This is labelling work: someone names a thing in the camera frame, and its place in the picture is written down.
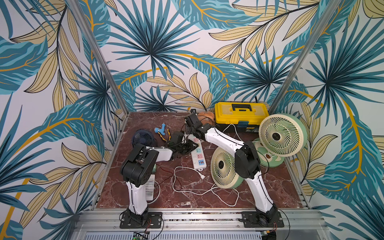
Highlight white fan plug cable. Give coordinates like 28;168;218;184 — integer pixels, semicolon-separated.
221;123;244;143

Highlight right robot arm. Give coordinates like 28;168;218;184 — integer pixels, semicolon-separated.
185;113;278;222

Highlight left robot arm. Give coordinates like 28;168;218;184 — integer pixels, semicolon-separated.
121;132;199;217

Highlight orange mini fan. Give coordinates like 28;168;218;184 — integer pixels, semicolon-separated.
197;112;215;126

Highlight white power strip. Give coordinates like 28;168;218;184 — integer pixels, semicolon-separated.
188;135;207;172

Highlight navy blue mini fan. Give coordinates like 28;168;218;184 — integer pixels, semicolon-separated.
132;129;156;147

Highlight small green desk fan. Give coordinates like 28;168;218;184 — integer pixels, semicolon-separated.
211;148;244;189

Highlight white mini fan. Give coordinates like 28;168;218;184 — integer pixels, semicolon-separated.
145;174;155;202

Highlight large green standing fan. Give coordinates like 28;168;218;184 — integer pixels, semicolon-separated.
253;114;308;168

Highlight yellow black pliers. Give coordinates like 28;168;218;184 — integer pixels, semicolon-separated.
158;129;171;142

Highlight blue plastic faucet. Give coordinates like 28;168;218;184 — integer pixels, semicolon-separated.
155;123;166;136

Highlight yellow black toolbox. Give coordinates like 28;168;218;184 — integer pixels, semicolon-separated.
215;102;269;133

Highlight white power cable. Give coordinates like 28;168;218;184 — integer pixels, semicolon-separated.
172;166;241;208

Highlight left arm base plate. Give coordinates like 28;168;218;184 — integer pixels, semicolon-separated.
119;211;163;229

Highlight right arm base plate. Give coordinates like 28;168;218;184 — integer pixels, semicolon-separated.
239;212;285;230

